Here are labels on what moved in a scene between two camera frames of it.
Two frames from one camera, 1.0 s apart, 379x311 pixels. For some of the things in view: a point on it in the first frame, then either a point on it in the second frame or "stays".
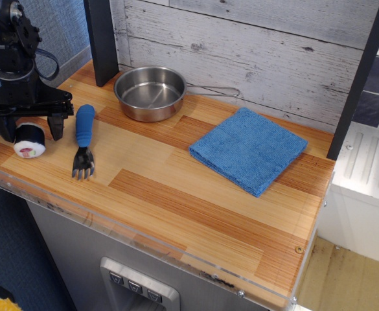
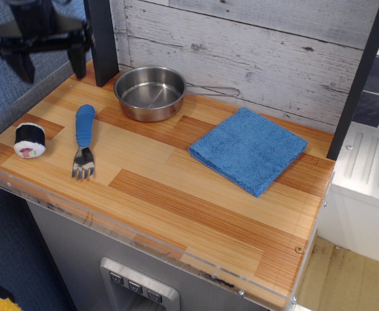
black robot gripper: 26,98 -> 37,28
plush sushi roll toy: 29,140 stays
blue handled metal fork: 83,159 stays
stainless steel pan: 154,94 stays
